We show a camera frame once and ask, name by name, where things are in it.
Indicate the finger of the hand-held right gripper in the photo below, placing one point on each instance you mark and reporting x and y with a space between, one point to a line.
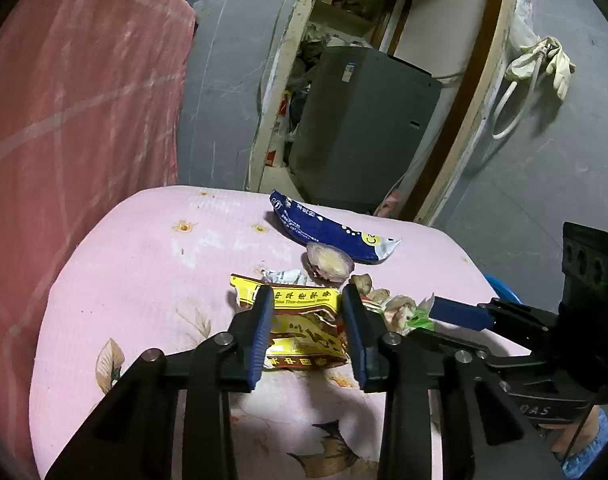
449 341
459 312

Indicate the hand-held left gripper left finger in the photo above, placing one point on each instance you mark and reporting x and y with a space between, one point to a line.
261 332

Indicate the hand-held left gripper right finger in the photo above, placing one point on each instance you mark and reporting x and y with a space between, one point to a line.
355 340

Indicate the green plastic wrapper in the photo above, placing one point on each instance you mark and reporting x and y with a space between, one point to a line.
420 319

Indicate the yellow snack wrapper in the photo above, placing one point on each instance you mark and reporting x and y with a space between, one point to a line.
304 335

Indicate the blue plastic bin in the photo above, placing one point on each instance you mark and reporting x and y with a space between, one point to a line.
504 290

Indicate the wrapper scraps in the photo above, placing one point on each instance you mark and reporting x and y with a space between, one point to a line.
396 307

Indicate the blue snack packet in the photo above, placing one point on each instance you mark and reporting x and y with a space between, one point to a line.
324 230

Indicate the small brown peel piece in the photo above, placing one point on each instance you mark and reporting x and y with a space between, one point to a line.
361 282

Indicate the crumpled white paper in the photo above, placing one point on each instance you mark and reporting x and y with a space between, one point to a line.
284 276

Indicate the pink floral cloth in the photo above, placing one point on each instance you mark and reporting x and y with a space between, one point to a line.
148 270

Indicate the pink patterned fabric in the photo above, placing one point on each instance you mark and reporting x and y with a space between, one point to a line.
389 202

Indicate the red white carton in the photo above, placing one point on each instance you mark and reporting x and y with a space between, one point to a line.
272 157

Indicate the grey appliance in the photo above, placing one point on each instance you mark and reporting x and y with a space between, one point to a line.
364 125

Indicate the red yellow bottle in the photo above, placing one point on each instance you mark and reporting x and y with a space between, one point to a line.
286 107

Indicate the white hanging gloves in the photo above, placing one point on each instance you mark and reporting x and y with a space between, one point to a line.
556 62

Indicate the red checked cloth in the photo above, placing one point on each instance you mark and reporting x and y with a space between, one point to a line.
73 135

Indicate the pile of household clutter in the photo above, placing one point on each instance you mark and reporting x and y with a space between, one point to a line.
316 45

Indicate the wooden door frame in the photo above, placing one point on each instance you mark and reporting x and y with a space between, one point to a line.
279 85

